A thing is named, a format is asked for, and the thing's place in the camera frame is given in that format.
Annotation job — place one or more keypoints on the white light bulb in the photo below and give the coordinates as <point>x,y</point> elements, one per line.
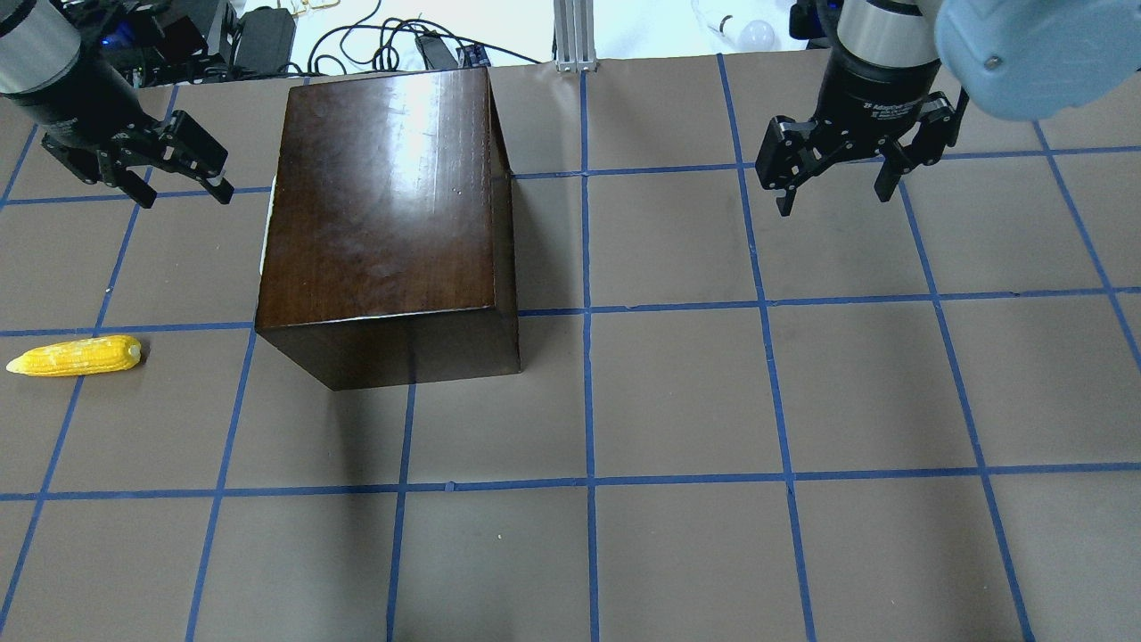
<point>736,24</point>

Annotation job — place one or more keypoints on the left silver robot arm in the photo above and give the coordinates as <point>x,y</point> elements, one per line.
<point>53,58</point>

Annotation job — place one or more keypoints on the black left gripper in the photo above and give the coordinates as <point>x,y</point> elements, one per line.
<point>78,104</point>

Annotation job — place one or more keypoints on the black power adapter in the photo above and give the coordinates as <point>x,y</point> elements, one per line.
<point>435,52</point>

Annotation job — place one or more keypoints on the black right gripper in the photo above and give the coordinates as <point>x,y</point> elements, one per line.
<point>878,100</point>

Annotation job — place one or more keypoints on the yellow corn cob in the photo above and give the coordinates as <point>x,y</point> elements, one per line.
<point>98,355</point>

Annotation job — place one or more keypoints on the light wooden drawer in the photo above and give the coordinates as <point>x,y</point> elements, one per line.
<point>266,227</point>

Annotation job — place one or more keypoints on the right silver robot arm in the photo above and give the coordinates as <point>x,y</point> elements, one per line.
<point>901,75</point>

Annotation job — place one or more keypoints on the dark wooden drawer cabinet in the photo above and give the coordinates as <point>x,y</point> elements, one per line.
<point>389,255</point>

